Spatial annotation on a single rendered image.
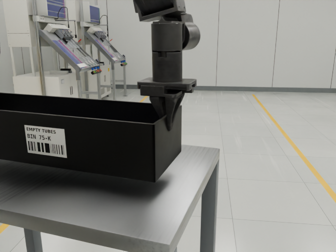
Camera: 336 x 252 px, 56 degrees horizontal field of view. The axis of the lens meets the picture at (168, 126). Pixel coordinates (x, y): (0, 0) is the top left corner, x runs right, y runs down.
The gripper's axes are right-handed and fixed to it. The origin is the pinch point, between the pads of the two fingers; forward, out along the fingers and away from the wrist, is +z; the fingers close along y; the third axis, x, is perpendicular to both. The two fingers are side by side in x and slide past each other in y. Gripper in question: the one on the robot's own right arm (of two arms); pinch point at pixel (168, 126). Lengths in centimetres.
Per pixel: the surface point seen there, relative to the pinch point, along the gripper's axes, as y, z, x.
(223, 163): 17, 97, -211
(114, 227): 3.3, 12.2, 18.1
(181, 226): -6.6, 13.3, 13.2
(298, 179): -46, 97, -194
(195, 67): 142, 54, -622
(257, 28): 17, -26, -648
